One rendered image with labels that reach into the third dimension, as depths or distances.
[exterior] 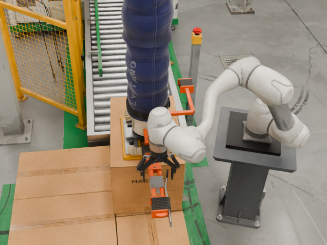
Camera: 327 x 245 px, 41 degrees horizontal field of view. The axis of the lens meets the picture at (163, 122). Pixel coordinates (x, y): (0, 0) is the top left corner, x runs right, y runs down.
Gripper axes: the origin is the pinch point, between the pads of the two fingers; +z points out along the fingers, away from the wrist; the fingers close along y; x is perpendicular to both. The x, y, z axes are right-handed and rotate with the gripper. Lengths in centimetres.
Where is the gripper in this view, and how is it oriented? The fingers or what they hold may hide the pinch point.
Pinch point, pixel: (157, 177)
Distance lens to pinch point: 209.6
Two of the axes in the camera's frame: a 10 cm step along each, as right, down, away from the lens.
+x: 1.2, 6.6, -7.4
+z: -0.3, 7.5, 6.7
